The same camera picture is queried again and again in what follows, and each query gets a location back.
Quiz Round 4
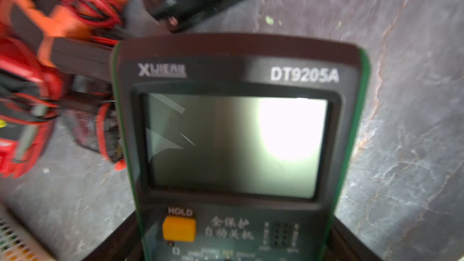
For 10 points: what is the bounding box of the orange long multimeter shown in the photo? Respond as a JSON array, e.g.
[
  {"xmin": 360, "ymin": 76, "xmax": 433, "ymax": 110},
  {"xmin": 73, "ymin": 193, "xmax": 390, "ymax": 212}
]
[{"xmin": 1, "ymin": 0, "xmax": 128, "ymax": 81}]

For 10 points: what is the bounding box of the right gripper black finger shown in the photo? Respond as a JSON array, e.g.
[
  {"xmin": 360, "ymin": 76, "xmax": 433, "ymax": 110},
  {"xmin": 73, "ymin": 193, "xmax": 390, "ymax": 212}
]
[{"xmin": 324, "ymin": 217, "xmax": 381, "ymax": 261}]

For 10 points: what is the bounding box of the small black multimeter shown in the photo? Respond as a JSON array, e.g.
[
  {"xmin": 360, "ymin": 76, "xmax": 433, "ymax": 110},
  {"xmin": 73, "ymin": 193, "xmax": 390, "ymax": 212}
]
[{"xmin": 60, "ymin": 76, "xmax": 126, "ymax": 170}]

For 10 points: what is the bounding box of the white plastic perforated basket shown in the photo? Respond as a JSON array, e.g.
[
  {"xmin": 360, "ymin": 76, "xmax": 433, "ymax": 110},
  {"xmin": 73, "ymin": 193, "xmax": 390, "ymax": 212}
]
[{"xmin": 1, "ymin": 204, "xmax": 56, "ymax": 261}]

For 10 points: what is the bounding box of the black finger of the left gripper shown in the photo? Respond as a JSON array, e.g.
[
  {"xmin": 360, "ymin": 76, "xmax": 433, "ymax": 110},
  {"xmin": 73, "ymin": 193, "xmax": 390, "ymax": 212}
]
[{"xmin": 83, "ymin": 211, "xmax": 143, "ymax": 261}]

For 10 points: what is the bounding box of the green multimeter DT9205A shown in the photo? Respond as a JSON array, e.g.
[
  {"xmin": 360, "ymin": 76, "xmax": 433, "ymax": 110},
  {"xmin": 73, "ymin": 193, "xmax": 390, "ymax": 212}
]
[{"xmin": 110, "ymin": 33, "xmax": 371, "ymax": 261}]

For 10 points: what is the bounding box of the red clamp meter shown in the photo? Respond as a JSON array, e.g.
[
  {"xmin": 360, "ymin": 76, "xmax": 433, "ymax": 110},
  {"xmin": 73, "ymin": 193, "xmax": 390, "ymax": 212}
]
[{"xmin": 1, "ymin": 37, "xmax": 65, "ymax": 178}]

